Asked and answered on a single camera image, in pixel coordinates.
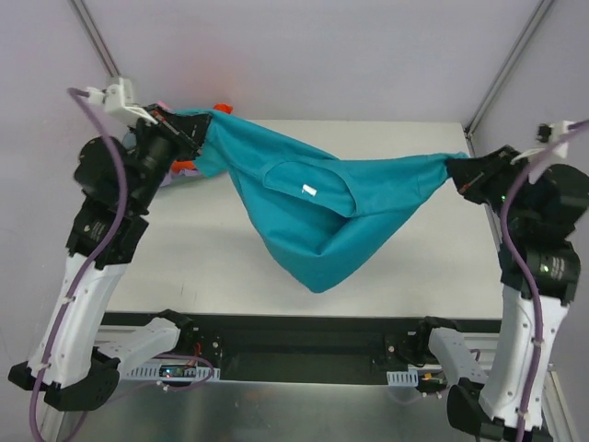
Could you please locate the teal t shirt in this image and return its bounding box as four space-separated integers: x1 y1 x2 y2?
180 109 467 293

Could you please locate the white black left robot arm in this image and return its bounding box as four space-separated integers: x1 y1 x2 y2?
8 105 212 412

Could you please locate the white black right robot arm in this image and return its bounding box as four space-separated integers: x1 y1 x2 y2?
414 146 588 441

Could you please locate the orange t shirt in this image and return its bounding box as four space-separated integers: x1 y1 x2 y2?
170 103 234 176

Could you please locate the lavender t shirt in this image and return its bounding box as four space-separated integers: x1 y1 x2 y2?
161 169 202 186

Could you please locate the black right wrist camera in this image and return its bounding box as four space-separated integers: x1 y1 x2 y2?
511 121 581 165

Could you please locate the aluminium left frame post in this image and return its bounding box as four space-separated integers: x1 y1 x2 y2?
68 0 121 78

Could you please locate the aluminium frame post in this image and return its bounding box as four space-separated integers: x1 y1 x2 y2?
68 0 121 78
464 0 557 140

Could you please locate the aluminium right frame post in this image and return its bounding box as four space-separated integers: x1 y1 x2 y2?
464 0 557 140

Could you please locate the white slotted right cable duct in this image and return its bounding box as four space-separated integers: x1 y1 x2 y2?
387 369 419 388

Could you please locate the white slotted cable duct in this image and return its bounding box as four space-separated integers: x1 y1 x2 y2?
121 362 221 382
387 369 419 388

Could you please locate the white slotted left cable duct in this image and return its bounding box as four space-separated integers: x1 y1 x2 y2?
121 362 221 382

